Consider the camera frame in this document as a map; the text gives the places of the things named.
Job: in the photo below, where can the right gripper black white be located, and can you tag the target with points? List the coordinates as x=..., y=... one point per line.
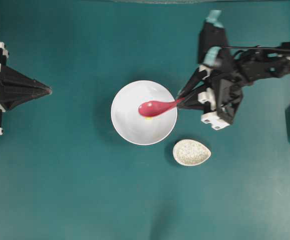
x=220, y=94

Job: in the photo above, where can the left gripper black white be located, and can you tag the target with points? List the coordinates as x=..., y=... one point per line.
x=26, y=89

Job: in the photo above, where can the red plastic spoon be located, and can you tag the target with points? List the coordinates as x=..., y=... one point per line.
x=155, y=108

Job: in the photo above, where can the white bowl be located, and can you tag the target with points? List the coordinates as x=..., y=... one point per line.
x=133, y=127

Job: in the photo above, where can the speckled egg-shaped dish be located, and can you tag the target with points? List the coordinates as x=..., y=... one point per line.
x=188, y=152

